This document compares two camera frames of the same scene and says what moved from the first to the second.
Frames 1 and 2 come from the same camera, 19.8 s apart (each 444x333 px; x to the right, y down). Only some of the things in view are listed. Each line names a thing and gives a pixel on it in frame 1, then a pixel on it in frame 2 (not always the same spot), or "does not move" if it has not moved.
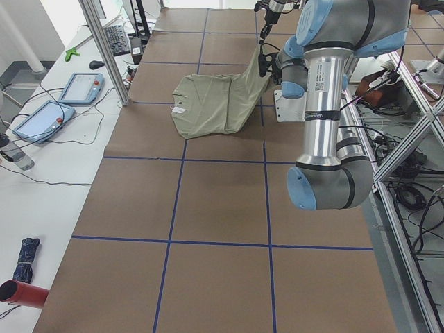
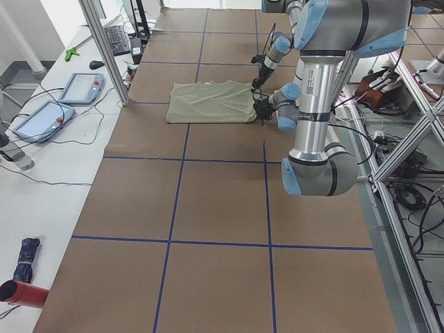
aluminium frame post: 106,50 does not move
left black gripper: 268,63 -> 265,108
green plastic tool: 69,53 does not move
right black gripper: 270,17 -> 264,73
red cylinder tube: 15,292 does not move
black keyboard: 117,39 does not move
